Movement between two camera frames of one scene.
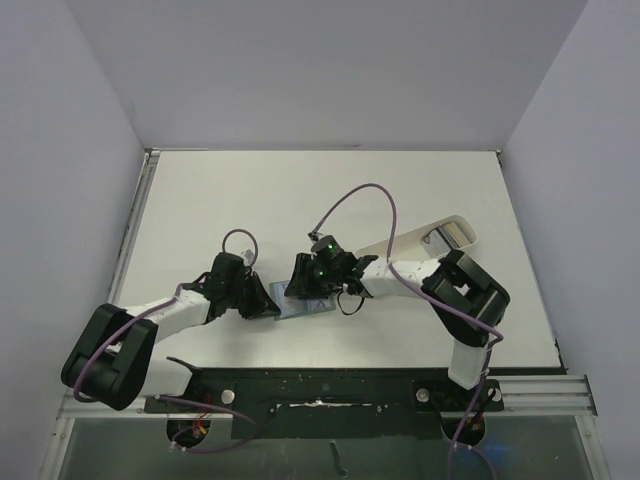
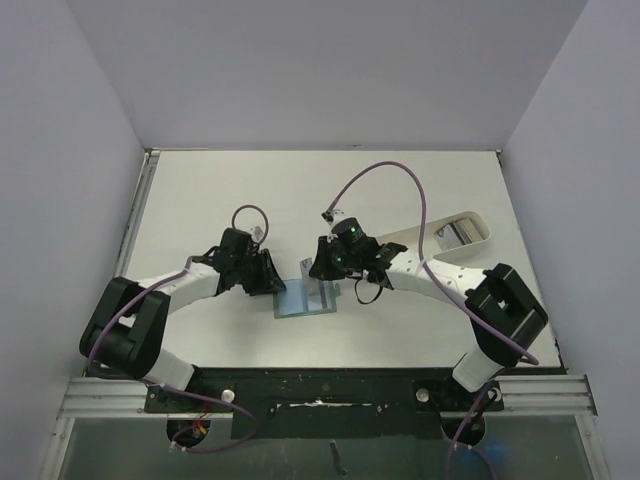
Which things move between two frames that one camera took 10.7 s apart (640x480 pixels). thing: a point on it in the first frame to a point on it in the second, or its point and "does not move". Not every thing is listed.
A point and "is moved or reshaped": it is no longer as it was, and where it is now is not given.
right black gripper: x=306 y=275 to x=325 y=262
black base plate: x=330 y=403 does not move
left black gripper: x=262 y=304 to x=268 y=281
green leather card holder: x=293 y=307 does not move
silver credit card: x=290 y=306 is moved or reshaped
